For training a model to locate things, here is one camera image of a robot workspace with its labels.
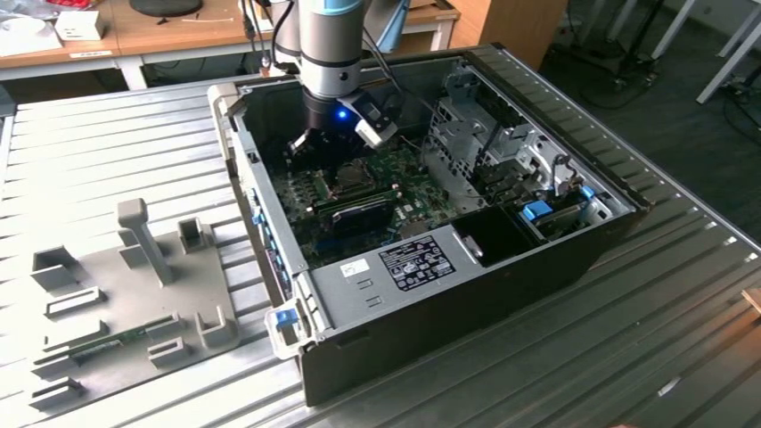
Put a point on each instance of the green motherboard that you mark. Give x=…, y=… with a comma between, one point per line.
x=419, y=189

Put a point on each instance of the silver CPU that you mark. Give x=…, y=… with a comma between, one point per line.
x=356, y=175

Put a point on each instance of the red packet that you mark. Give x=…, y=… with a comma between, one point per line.
x=71, y=3

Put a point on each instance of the white table leg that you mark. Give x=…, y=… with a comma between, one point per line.
x=728, y=73
x=672, y=27

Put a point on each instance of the grey parts rack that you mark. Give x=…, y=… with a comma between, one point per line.
x=119, y=290

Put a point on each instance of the black wheeled stand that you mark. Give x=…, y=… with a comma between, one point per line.
x=637, y=40

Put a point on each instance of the grey power supply unit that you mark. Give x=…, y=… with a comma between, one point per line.
x=351, y=303

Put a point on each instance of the wooden desk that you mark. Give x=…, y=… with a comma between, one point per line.
x=29, y=61
x=191, y=31

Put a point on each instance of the silver perforated drive cage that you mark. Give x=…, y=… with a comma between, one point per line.
x=455, y=147

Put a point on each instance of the green RAM stick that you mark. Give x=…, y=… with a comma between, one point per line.
x=109, y=342

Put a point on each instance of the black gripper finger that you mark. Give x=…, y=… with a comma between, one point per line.
x=305, y=151
x=353, y=156

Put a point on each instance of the wooden cabinet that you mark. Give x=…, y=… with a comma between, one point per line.
x=517, y=27

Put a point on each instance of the white cardboard box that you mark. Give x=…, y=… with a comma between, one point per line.
x=80, y=27

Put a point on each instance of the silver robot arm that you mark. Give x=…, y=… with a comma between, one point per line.
x=329, y=44

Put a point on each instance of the pale blue teach pendant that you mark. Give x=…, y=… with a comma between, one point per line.
x=392, y=27

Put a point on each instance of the black graphics card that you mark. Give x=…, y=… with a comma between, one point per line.
x=363, y=220

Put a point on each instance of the blue case latch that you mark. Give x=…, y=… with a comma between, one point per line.
x=285, y=317

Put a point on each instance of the black white rating label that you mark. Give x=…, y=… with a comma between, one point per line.
x=416, y=263

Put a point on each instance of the hard disk in blue carrier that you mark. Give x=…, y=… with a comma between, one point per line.
x=537, y=210

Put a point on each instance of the blue drive bay tab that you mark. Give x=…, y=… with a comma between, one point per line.
x=588, y=192

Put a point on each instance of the black PC case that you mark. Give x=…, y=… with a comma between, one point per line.
x=445, y=339

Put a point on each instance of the CPU socket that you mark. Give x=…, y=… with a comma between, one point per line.
x=360, y=191

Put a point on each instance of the black round object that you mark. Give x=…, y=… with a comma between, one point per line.
x=167, y=6

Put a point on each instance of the small white sticker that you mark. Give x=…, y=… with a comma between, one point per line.
x=353, y=268

